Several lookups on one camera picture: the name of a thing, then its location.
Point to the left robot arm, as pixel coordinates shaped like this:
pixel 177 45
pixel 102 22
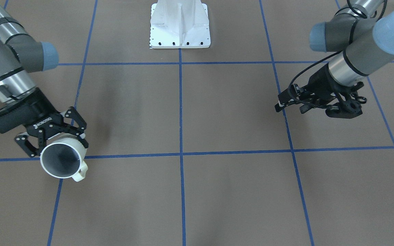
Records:
pixel 361 44

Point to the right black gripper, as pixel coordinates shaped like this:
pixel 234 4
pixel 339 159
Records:
pixel 35 110

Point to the white mug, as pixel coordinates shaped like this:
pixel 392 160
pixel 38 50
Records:
pixel 64 158

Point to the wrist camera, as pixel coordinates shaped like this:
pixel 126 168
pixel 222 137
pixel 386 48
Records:
pixel 349 103
pixel 19 114

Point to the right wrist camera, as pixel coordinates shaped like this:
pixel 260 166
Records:
pixel 19 114

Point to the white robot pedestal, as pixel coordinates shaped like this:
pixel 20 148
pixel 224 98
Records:
pixel 179 24

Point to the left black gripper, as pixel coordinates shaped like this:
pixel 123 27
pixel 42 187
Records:
pixel 321 83

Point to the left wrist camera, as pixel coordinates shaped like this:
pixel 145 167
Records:
pixel 349 103

